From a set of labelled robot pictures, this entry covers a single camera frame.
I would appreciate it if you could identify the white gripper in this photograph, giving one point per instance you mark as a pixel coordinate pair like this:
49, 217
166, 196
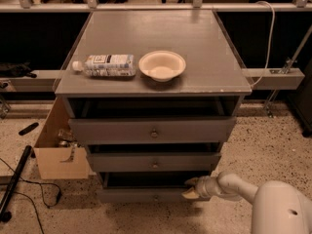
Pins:
204, 186

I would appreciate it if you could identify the grey bottom drawer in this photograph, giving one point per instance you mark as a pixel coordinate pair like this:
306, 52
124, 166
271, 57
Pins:
142, 187

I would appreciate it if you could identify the grey drawer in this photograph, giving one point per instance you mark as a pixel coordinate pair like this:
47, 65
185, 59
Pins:
142, 187
139, 131
153, 162

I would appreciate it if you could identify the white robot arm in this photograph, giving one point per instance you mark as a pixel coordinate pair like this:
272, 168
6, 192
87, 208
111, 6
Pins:
278, 207

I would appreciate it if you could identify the grey middle drawer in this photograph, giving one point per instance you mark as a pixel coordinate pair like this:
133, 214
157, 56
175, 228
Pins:
153, 162

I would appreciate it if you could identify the grey drawer cabinet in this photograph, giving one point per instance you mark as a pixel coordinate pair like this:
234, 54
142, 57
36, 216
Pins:
212, 84

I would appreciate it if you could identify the grey top drawer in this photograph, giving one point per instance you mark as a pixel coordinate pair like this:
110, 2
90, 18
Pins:
139, 131

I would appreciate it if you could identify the white paper bowl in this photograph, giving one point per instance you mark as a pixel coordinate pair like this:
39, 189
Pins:
162, 66

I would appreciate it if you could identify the cardboard box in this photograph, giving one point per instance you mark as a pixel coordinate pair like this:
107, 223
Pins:
57, 160

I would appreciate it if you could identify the clear plastic water bottle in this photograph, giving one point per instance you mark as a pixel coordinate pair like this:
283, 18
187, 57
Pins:
106, 66

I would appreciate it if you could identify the metal clamp stand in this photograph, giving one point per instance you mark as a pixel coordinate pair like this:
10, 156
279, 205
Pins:
285, 70

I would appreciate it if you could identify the small black remote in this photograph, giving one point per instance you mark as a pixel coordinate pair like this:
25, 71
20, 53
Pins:
28, 129

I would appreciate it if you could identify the black pole on floor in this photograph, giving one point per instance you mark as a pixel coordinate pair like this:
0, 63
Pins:
5, 216

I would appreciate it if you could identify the black bag on rail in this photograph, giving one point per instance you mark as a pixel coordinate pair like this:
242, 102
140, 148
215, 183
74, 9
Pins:
14, 70

